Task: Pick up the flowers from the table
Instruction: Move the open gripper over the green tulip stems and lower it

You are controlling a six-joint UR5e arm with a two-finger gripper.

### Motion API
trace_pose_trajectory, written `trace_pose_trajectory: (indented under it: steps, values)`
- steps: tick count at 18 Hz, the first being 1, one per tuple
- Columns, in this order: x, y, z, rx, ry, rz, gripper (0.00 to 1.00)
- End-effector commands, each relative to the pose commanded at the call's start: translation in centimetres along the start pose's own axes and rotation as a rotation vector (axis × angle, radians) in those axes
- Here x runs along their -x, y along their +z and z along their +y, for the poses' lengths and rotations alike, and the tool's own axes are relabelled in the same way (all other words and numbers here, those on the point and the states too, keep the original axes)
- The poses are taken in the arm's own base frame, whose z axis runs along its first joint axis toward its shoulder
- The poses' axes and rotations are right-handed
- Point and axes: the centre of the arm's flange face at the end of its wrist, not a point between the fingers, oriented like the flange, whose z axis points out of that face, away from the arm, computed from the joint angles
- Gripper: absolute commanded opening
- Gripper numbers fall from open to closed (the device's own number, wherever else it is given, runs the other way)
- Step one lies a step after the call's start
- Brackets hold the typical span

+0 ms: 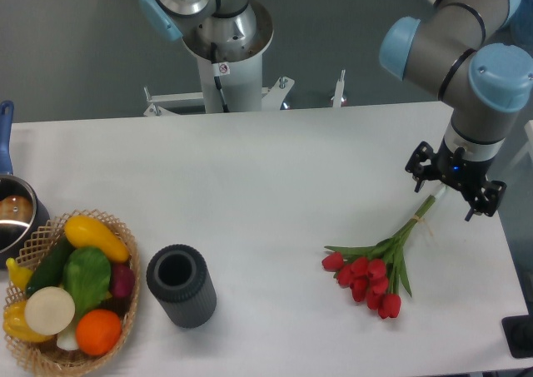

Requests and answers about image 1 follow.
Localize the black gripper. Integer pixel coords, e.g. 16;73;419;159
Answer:
405;141;507;221

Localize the red tulip bouquet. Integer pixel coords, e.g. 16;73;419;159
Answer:
321;184;446;320

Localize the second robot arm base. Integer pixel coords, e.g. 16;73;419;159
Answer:
138;0;273;63

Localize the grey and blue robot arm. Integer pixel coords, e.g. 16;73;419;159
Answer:
379;0;532;216

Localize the black device at table edge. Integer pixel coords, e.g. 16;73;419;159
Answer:
501;315;532;359

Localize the dark grey ribbed vase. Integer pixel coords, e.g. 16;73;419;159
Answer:
146;244;217;329

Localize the purple red onion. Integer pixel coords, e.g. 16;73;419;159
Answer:
109;264;135;299

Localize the yellow squash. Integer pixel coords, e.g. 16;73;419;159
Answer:
64;215;130;263

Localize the green lettuce leaf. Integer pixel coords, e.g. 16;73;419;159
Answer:
62;246;112;321

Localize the orange fruit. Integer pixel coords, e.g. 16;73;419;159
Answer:
75;309;122;356

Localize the green cucumber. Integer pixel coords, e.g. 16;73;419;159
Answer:
25;236;75;297

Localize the woven wicker basket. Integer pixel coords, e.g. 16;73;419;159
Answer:
3;210;141;376

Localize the yellow banana piece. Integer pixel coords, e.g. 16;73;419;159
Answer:
5;258;33;291

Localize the yellow bell pepper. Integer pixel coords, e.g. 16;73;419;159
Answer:
2;300;54;343

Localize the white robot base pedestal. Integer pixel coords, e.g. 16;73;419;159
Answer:
143;54;295;117

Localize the blue handled saucepan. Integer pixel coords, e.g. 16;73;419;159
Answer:
1;100;49;270

